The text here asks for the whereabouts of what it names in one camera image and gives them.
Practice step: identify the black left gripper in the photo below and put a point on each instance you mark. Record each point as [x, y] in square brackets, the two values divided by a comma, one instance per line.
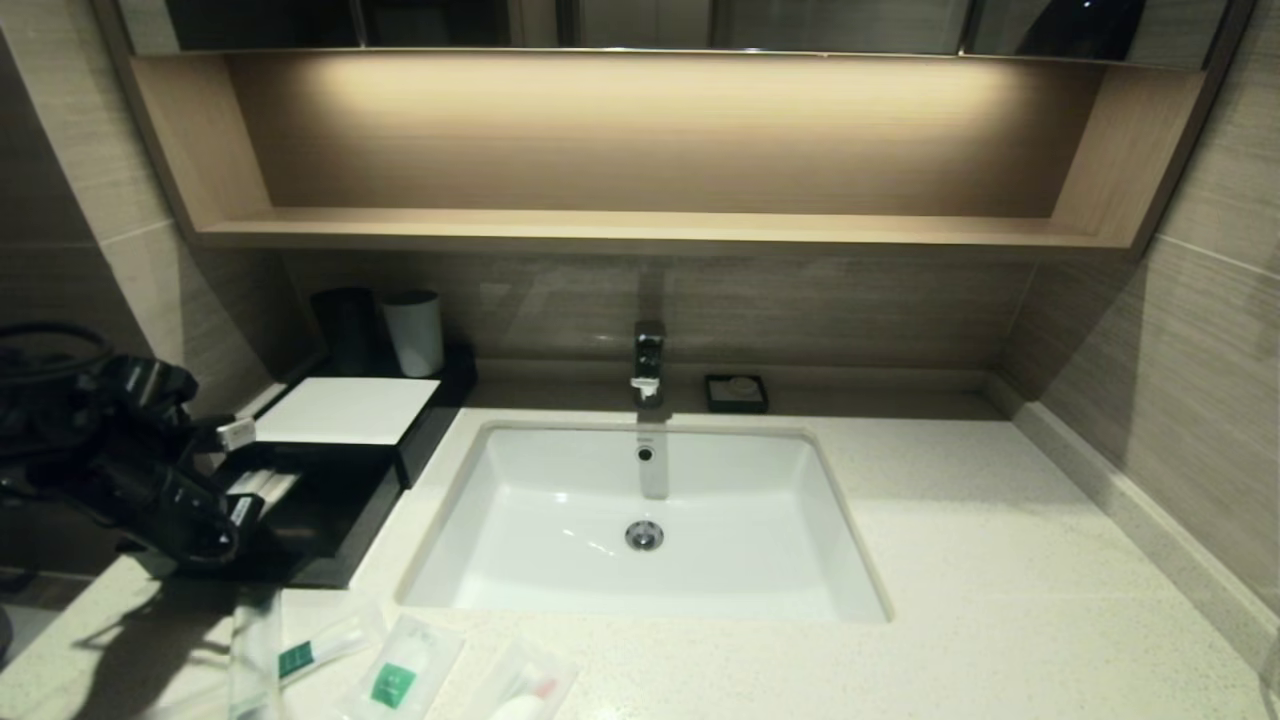
[145, 415]

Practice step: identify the black drawer of box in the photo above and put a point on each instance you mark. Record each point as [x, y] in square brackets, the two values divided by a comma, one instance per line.
[320, 520]

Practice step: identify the black cup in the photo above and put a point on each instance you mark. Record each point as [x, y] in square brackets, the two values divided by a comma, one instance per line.
[348, 330]

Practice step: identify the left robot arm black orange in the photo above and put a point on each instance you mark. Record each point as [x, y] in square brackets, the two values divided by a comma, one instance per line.
[50, 420]

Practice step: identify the toothbrush in clear wrapper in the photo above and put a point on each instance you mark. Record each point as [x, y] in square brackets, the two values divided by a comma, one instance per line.
[256, 660]

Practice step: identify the toothbrush wrapper with green label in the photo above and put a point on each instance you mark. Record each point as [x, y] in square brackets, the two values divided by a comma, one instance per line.
[330, 640]

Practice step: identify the clear sachet with green label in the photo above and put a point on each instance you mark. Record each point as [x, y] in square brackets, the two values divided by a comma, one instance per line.
[400, 670]

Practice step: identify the white cup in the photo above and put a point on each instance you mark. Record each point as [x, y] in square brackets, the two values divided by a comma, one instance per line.
[415, 335]

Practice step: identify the white sink basin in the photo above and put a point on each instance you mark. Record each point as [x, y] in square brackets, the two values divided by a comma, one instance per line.
[560, 540]

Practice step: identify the clear sachet with pink item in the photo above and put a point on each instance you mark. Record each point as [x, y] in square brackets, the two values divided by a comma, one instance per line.
[525, 685]

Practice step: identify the chrome sink drain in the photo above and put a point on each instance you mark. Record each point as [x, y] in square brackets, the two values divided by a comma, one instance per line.
[645, 536]

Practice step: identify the chrome faucet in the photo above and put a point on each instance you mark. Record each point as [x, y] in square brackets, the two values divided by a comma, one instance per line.
[649, 360]

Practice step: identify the black soap dish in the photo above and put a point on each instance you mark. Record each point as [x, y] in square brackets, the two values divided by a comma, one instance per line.
[712, 400]

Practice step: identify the round beige soap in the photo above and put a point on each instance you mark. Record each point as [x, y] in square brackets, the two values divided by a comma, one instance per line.
[742, 387]

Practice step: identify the mirror cabinet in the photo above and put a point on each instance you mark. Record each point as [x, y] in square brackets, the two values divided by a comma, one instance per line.
[640, 22]

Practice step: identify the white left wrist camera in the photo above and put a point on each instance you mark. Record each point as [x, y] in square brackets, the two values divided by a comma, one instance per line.
[236, 434]

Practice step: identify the wooden wall shelf niche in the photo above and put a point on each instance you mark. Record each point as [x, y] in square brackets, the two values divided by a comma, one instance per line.
[640, 150]

